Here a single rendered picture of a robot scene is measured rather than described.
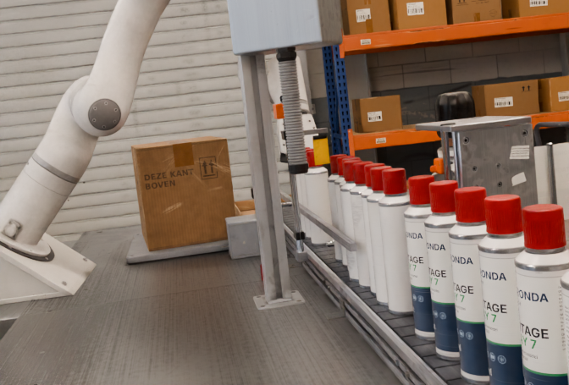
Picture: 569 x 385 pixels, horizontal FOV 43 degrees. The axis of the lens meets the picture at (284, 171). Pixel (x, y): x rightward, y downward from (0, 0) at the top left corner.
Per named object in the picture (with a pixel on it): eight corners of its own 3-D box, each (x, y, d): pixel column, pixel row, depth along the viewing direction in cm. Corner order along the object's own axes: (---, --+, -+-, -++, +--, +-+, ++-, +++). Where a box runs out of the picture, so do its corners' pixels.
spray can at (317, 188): (337, 244, 155) (328, 150, 153) (314, 247, 154) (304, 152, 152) (332, 239, 160) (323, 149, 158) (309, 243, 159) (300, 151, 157)
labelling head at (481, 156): (550, 314, 94) (536, 118, 91) (456, 329, 92) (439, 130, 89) (502, 288, 107) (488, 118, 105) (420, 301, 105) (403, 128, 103)
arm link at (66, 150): (34, 163, 159) (92, 74, 159) (27, 143, 175) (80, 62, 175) (81, 189, 165) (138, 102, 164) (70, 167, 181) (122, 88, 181)
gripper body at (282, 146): (274, 110, 178) (282, 153, 175) (314, 106, 180) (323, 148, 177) (272, 121, 185) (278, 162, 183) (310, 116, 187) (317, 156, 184)
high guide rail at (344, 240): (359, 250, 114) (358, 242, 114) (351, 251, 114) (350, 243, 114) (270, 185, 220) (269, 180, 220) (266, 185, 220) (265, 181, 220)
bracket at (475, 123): (533, 122, 91) (532, 114, 91) (450, 132, 90) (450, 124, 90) (486, 121, 105) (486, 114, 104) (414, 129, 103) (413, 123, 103)
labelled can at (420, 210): (462, 337, 90) (448, 175, 88) (422, 343, 89) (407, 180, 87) (447, 325, 95) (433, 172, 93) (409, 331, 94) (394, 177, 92)
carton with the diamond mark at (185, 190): (239, 238, 192) (227, 137, 189) (148, 251, 186) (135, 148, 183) (220, 222, 221) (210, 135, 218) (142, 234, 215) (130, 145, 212)
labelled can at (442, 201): (488, 357, 82) (473, 181, 80) (445, 365, 81) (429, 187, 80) (470, 343, 87) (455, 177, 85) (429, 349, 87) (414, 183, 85)
